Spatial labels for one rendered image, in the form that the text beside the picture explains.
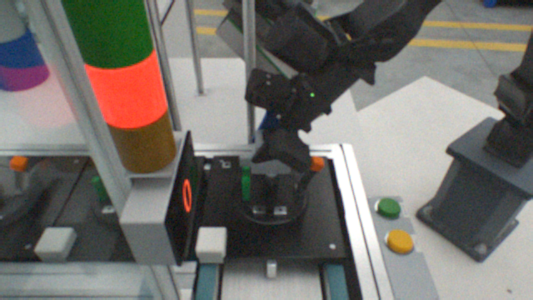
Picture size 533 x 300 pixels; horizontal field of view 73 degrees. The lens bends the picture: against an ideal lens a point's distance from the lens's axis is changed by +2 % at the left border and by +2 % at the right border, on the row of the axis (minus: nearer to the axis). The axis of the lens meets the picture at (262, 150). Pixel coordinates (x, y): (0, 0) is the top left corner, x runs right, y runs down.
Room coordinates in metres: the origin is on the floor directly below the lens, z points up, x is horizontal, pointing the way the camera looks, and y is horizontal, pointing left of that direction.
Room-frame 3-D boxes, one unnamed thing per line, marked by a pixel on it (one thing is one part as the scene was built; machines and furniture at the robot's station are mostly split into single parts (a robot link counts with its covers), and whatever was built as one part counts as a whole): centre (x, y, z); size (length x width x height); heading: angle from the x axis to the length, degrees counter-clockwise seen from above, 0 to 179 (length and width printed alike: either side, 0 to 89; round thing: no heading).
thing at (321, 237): (0.43, -0.02, 0.96); 0.24 x 0.24 x 0.02; 0
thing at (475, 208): (0.46, -0.43, 0.96); 0.15 x 0.15 x 0.20; 37
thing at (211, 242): (0.33, 0.08, 0.97); 0.05 x 0.05 x 0.04; 0
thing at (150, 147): (0.24, 0.10, 1.28); 0.05 x 0.05 x 0.05
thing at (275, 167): (0.43, 0.00, 1.10); 0.08 x 0.04 x 0.07; 90
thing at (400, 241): (0.34, -0.23, 0.96); 0.04 x 0.04 x 0.02
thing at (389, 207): (0.41, -0.23, 0.96); 0.04 x 0.04 x 0.02
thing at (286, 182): (0.43, -0.02, 0.98); 0.14 x 0.14 x 0.02
